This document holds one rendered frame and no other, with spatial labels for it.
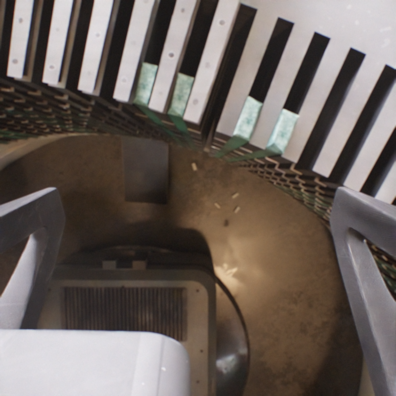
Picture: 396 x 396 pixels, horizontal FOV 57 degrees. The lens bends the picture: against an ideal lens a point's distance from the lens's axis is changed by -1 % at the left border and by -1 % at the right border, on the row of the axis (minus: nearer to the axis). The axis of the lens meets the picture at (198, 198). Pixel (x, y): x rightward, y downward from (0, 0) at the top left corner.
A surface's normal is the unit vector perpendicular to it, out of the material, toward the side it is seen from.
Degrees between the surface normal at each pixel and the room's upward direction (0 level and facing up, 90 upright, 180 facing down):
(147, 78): 0
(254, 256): 0
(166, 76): 0
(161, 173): 24
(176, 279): 45
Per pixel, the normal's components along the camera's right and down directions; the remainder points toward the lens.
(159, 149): -0.04, 0.49
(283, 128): -0.02, 0.09
